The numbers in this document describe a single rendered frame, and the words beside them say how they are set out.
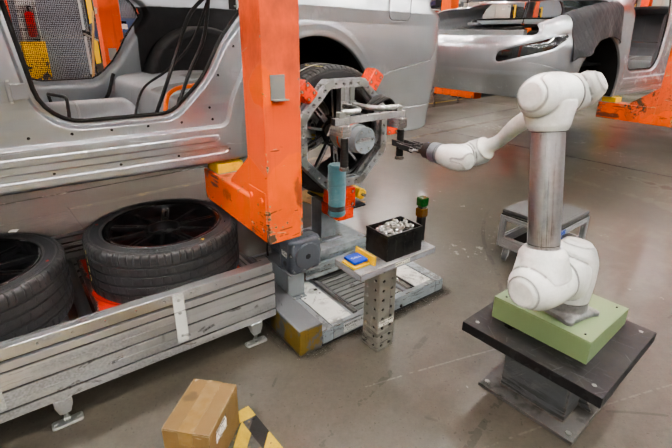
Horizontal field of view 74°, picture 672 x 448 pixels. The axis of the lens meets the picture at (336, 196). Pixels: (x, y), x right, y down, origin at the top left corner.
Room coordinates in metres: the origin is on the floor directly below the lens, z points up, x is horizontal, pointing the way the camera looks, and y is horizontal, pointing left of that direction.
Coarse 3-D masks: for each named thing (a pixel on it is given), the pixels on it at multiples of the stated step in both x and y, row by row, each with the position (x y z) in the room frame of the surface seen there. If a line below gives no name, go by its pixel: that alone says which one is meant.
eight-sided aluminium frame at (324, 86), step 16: (320, 80) 2.16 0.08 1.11; (336, 80) 2.14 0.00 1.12; (352, 80) 2.20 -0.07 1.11; (320, 96) 2.09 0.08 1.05; (368, 96) 2.28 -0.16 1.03; (304, 112) 2.03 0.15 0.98; (304, 128) 2.03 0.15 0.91; (384, 128) 2.33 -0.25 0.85; (304, 144) 2.03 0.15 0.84; (384, 144) 2.33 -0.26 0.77; (304, 160) 2.03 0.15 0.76; (368, 160) 2.29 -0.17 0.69; (320, 176) 2.09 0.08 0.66; (352, 176) 2.23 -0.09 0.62
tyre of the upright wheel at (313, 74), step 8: (304, 64) 2.37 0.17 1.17; (312, 64) 2.33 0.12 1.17; (320, 64) 2.31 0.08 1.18; (328, 64) 2.29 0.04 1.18; (336, 64) 2.29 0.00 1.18; (304, 72) 2.21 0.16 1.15; (312, 72) 2.18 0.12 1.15; (320, 72) 2.19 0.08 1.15; (328, 72) 2.22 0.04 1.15; (336, 72) 2.24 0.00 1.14; (344, 72) 2.27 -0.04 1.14; (352, 72) 2.30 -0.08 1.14; (360, 72) 2.35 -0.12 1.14; (312, 80) 2.16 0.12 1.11; (304, 176) 2.13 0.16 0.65; (304, 184) 2.13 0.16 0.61; (312, 184) 2.16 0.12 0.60; (320, 192) 2.19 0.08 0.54
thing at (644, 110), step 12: (648, 96) 4.33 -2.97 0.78; (660, 96) 4.24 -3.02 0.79; (600, 108) 4.64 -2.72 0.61; (612, 108) 4.55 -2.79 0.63; (624, 108) 4.46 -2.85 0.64; (636, 108) 4.38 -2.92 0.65; (648, 108) 4.29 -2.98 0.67; (660, 108) 4.22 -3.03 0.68; (624, 120) 4.44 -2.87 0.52; (636, 120) 4.36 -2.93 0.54; (648, 120) 4.27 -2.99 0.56; (660, 120) 4.20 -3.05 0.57
